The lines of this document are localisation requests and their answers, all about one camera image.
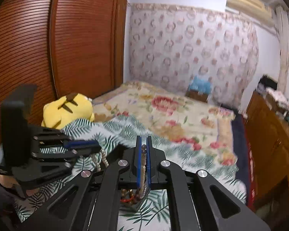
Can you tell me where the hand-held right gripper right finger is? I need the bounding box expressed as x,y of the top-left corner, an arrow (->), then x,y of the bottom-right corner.
146,136 -> 271,231

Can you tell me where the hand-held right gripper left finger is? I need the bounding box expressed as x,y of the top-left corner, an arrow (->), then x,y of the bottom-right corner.
22,135 -> 145,231

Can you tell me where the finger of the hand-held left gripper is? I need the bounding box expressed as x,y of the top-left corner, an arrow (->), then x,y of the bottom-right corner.
12,149 -> 79,188
29,126 -> 102,156

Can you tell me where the small brown bead string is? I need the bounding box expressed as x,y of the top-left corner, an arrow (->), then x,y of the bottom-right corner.
135,144 -> 147,199

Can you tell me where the white pearl necklace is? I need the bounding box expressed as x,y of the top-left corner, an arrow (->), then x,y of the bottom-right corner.
90,149 -> 110,173

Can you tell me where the person's left hand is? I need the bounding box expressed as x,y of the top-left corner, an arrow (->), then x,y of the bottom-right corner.
0,173 -> 27,199

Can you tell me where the yellow plush toy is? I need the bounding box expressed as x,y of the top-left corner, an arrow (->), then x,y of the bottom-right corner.
41,93 -> 95,130

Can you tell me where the leaf print tablecloth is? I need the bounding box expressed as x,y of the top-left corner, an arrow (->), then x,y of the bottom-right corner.
13,114 -> 247,231

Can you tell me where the floral bedspread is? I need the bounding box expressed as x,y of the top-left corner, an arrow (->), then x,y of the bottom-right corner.
92,80 -> 239,166

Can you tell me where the small cardboard box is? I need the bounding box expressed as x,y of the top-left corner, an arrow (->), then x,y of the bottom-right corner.
185,90 -> 209,104

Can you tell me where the dark blue rug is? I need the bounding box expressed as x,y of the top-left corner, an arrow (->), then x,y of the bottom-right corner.
231,114 -> 253,205

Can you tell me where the blue plush toy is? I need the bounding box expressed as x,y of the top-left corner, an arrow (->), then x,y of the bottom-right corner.
190,75 -> 212,94

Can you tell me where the wooden louvred wardrobe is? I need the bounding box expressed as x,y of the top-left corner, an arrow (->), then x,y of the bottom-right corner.
0,0 -> 128,150

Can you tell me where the long wooden cabinet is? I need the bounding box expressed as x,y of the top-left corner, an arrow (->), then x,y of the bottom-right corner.
244,90 -> 289,207

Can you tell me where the stack of dark clothes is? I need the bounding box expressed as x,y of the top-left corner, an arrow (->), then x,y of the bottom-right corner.
258,76 -> 278,92

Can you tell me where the white cloth pile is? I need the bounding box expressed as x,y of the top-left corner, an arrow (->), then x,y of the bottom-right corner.
266,87 -> 289,106

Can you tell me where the tied cream curtain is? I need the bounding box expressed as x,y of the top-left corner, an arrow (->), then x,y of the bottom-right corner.
276,3 -> 289,101

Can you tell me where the cream air conditioner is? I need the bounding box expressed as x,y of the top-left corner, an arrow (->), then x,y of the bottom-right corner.
225,0 -> 276,27

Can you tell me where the ring patterned curtain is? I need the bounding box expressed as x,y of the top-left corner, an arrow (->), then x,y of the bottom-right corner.
129,3 -> 259,106

